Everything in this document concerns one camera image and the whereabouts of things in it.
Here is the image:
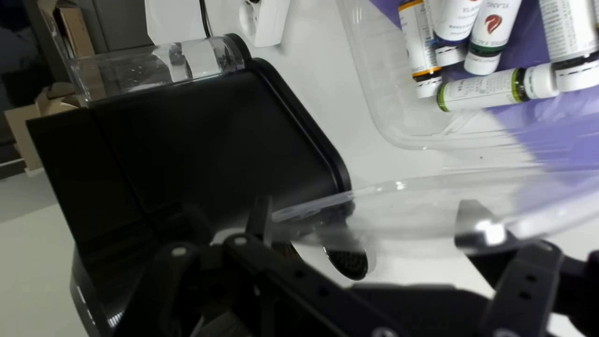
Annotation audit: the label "white bottle green band logo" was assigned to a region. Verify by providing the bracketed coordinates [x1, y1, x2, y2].
[463, 0, 523, 76]

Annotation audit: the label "white bottle orange bands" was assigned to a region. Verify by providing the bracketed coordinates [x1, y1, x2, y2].
[399, 0, 446, 99]

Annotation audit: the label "white bottle green bands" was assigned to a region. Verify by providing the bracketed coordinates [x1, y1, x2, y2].
[435, 61, 560, 114]

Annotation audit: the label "clear plastic clamshell container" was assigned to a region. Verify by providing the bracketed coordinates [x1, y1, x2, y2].
[268, 0, 599, 248]

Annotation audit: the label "black power cable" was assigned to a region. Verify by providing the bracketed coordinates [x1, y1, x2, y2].
[197, 0, 214, 35]

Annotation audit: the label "black round knob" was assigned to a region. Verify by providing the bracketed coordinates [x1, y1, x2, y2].
[325, 247, 371, 280]

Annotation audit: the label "purple mat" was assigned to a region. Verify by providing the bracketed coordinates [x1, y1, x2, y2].
[368, 0, 599, 188]

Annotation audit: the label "black plastic bin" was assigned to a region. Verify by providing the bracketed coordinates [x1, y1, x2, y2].
[25, 33, 371, 337]

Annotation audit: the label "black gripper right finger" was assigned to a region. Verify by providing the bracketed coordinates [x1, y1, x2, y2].
[454, 198, 599, 337]

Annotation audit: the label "white bottle dark band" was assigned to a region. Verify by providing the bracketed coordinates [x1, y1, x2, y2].
[433, 37, 467, 67]

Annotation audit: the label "white bottle black band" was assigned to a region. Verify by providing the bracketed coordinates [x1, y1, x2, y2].
[540, 0, 599, 91]

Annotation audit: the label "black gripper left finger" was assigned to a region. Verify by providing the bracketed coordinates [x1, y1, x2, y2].
[113, 196, 274, 337]

